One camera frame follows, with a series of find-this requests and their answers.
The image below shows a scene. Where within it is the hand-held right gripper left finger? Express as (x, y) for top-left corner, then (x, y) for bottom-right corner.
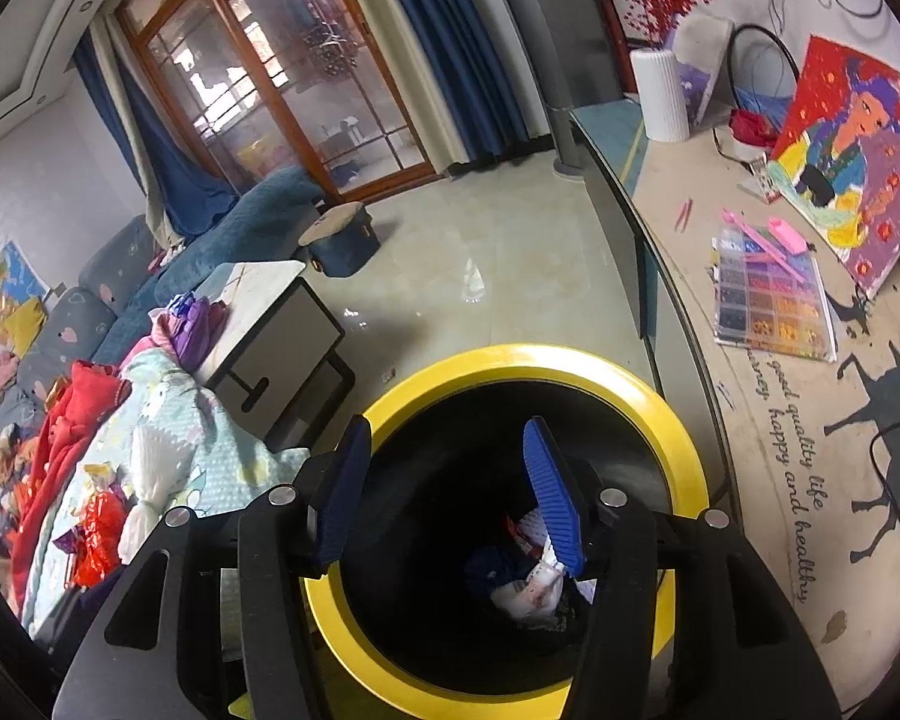
(52, 414), (374, 720)

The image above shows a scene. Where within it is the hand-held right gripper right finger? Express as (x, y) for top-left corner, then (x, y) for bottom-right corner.
(523, 416), (845, 720)

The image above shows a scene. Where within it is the white red snack wrapper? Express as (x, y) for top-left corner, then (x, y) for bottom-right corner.
(491, 510), (593, 623)

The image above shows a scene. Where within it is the blue plastic bag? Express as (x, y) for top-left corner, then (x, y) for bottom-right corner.
(465, 546), (530, 601)

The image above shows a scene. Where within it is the yellow rim trash bin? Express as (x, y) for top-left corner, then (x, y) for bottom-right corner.
(300, 343), (710, 720)

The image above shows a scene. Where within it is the white foam fruit net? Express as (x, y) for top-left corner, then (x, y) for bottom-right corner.
(131, 427), (196, 496)
(118, 499), (167, 563)

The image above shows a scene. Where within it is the cartoon printed blanket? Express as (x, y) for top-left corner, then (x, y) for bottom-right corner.
(26, 349), (312, 638)

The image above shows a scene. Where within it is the television cabinet with printed top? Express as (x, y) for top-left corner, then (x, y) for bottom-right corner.
(570, 101), (900, 720)

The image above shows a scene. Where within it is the white top coffee table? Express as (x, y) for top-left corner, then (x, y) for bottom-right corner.
(195, 261), (355, 451)

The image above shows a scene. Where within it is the purple pink cloth pile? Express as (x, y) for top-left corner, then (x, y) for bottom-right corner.
(157, 292), (230, 372)

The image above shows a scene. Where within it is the grey round ottoman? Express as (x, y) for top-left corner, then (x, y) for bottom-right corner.
(298, 202), (382, 278)

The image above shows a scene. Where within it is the red blanket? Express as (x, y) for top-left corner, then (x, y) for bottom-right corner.
(7, 360), (132, 616)

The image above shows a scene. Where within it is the clear bead organizer box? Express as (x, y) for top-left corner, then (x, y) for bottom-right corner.
(712, 236), (837, 362)

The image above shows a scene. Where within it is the blue plush sofa cover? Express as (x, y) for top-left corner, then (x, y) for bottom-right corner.
(94, 165), (323, 361)

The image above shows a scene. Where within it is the grey heart pattern sofa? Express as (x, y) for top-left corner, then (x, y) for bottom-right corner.
(0, 165), (323, 541)

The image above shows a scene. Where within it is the pink pen tool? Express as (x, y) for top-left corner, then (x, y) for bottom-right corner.
(722, 210), (815, 282)

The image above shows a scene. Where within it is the colourful cloth pile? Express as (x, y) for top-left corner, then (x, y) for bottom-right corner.
(0, 427), (42, 481)

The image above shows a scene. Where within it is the pink tray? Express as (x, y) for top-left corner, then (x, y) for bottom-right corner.
(767, 219), (809, 254)

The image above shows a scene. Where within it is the yellow cloth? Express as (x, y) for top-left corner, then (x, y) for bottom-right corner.
(0, 298), (46, 357)

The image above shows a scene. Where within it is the blue curtain with beige edge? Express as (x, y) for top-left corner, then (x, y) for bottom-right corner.
(71, 22), (241, 241)

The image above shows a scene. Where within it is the small printed packet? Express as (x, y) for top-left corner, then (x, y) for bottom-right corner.
(750, 157), (781, 200)

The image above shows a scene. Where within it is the country map poster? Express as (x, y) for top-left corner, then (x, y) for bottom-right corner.
(0, 240), (50, 361)

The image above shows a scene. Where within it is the white ribbed vase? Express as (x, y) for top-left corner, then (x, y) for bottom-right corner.
(630, 49), (692, 142)

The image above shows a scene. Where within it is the red cloth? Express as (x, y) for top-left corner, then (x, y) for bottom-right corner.
(730, 109), (777, 147)

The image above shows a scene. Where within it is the colourful figure painting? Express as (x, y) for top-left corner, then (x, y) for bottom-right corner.
(766, 34), (900, 297)

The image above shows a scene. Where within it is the long blue curtain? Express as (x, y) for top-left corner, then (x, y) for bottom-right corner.
(364, 0), (530, 173)

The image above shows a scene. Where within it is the wooden sliding glass door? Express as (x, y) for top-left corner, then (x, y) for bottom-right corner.
(116, 0), (436, 200)

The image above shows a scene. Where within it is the grey standing air conditioner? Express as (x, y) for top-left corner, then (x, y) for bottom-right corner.
(480, 0), (608, 177)

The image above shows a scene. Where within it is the white canvas board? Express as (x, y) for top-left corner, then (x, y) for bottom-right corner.
(671, 15), (734, 127)

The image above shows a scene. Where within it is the blue basket with black handle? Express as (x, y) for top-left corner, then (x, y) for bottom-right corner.
(727, 24), (803, 143)

